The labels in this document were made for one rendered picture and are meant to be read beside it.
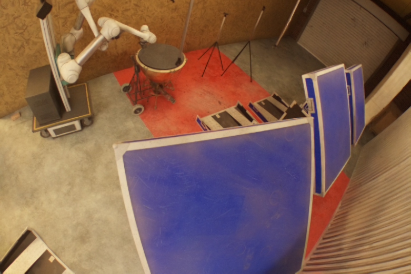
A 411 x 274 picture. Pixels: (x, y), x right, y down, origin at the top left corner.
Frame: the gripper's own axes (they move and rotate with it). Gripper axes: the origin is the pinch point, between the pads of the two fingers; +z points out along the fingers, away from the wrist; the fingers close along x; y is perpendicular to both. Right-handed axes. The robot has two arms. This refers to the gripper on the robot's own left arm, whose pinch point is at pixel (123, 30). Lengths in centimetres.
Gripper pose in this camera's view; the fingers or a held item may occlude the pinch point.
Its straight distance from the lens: 244.3
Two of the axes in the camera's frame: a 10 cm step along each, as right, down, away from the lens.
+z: 8.2, -5.2, 2.2
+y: 0.6, 4.6, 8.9
